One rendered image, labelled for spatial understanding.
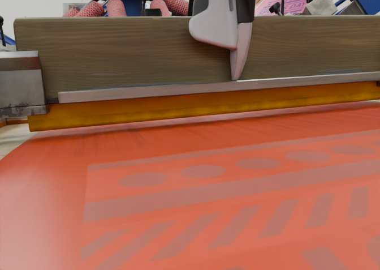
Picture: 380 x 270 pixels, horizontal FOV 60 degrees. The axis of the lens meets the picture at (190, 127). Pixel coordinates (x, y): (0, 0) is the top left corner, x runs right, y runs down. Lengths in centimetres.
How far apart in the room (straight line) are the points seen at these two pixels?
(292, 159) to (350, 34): 26
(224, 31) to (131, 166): 18
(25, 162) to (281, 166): 15
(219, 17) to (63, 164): 20
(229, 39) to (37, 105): 18
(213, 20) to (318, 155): 18
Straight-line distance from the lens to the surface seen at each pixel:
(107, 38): 32
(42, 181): 18
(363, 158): 19
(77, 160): 21
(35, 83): 30
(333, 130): 27
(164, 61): 32
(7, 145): 31
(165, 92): 31
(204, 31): 31
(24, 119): 47
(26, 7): 459
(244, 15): 32
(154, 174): 16
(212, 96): 34
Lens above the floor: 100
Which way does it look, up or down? 8 degrees down
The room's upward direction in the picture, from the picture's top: 3 degrees counter-clockwise
